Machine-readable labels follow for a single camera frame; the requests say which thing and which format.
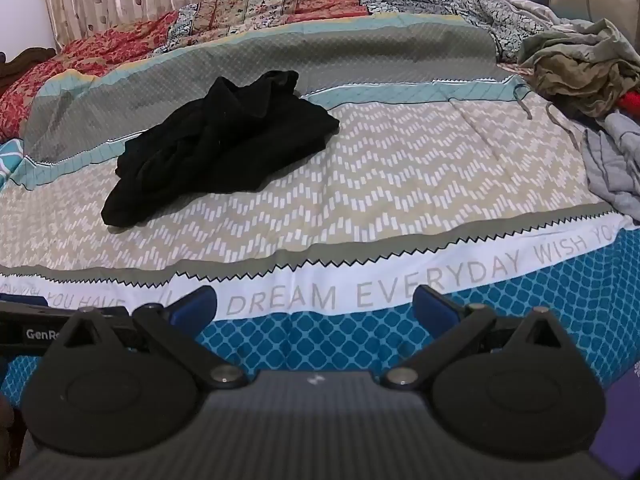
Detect olive clothes pile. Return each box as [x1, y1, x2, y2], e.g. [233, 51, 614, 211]
[517, 19, 640, 120]

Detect zigzag patterned bedspread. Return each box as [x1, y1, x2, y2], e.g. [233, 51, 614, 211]
[0, 12, 640, 393]

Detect grey garment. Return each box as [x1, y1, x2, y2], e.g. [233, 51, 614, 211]
[545, 102, 640, 228]

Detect purple mat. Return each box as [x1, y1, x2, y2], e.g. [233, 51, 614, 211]
[592, 355, 640, 480]

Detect black pants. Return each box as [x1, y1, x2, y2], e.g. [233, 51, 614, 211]
[101, 70, 341, 228]

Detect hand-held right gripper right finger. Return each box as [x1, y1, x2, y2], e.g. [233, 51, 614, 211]
[380, 284, 573, 391]

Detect red floral quilt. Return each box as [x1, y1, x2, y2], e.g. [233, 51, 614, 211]
[0, 0, 551, 137]

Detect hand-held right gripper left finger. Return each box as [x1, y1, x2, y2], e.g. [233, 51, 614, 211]
[47, 285, 248, 389]

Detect dark wooden headboard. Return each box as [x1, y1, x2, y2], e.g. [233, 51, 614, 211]
[0, 47, 57, 96]

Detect red cloth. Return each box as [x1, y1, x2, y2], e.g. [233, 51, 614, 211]
[616, 91, 640, 122]

